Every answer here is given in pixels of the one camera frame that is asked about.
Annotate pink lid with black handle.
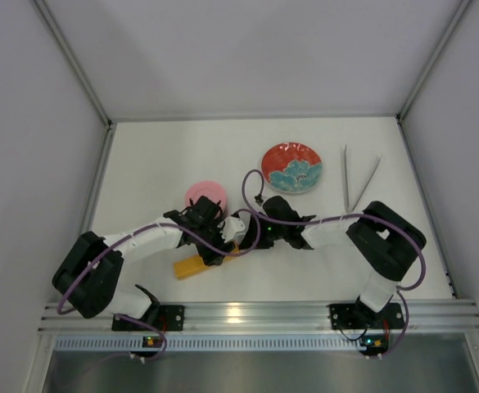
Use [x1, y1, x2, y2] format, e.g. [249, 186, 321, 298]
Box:
[184, 180, 228, 210]

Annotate metal tongs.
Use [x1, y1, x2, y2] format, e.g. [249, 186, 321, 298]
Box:
[341, 144, 382, 214]

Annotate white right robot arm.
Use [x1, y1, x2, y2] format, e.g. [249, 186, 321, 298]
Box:
[238, 196, 427, 313]

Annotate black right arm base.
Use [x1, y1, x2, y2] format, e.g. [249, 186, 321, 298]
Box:
[328, 301, 405, 332]

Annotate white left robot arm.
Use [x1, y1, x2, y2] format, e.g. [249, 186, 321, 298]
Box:
[52, 196, 246, 323]

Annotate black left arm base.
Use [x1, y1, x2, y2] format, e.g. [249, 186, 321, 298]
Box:
[111, 305, 185, 332]

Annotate red patterned ceramic plate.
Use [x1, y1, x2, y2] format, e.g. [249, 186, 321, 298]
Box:
[260, 142, 323, 194]

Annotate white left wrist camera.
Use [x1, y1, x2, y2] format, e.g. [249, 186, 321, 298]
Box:
[219, 216, 247, 243]

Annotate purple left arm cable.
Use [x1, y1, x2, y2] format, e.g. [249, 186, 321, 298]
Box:
[56, 209, 261, 361]

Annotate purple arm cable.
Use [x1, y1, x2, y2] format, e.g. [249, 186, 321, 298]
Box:
[56, 209, 261, 361]
[241, 169, 429, 359]

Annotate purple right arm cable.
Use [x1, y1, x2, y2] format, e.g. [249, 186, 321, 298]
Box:
[241, 169, 429, 359]

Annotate aluminium front rail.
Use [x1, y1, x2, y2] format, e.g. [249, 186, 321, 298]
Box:
[38, 299, 479, 335]

